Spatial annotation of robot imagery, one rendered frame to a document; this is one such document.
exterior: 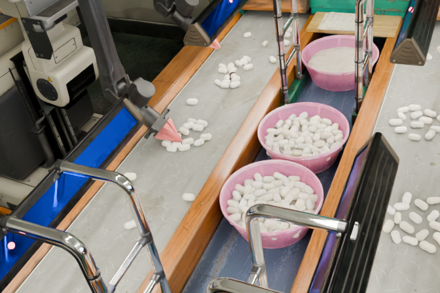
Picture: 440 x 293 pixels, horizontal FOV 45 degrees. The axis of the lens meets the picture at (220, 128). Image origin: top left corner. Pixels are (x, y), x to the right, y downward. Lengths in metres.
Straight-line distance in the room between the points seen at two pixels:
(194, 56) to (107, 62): 0.54
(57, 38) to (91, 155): 1.07
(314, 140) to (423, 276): 0.53
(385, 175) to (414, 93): 0.82
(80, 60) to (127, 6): 1.91
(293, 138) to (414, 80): 0.47
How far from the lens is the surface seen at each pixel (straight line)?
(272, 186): 1.43
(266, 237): 1.30
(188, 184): 1.48
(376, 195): 0.92
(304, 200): 1.40
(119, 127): 1.16
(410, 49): 1.30
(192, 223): 1.34
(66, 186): 1.06
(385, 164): 0.98
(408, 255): 1.28
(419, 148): 1.55
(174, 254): 1.29
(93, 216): 1.48
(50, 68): 2.08
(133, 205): 1.00
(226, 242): 1.40
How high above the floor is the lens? 1.73
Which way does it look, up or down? 37 degrees down
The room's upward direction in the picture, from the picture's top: 10 degrees counter-clockwise
